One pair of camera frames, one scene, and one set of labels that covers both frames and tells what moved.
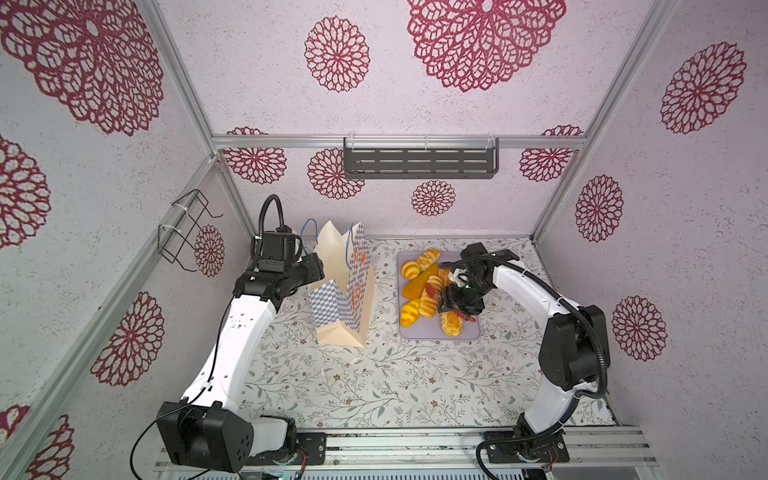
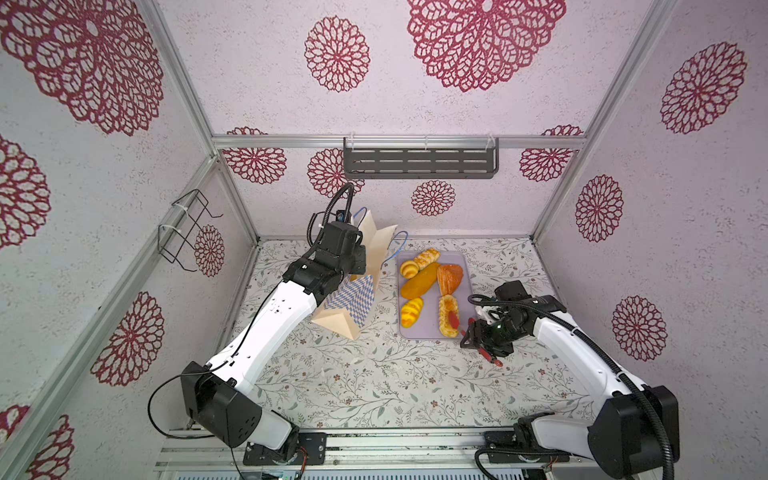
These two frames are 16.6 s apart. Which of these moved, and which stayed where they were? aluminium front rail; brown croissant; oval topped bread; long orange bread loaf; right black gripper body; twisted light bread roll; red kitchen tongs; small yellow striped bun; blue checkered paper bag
Moved: right black gripper body; red kitchen tongs; blue checkered paper bag
Stayed: brown croissant; small yellow striped bun; oval topped bread; long orange bread loaf; twisted light bread roll; aluminium front rail
